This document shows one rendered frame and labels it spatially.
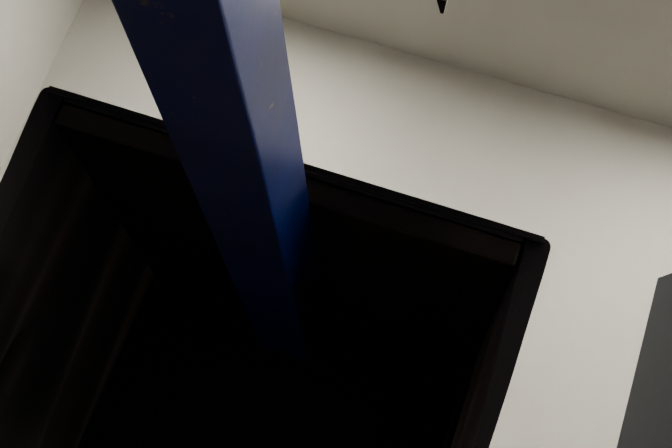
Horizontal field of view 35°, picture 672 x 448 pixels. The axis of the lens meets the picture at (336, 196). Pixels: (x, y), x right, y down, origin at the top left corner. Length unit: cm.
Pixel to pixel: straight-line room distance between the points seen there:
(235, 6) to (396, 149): 436
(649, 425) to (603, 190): 344
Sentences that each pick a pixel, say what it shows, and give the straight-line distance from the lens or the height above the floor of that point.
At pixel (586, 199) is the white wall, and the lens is 485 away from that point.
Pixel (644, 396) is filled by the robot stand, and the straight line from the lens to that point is 152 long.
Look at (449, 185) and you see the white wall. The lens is 479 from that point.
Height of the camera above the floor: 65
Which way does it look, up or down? 19 degrees up
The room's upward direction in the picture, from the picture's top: 20 degrees clockwise
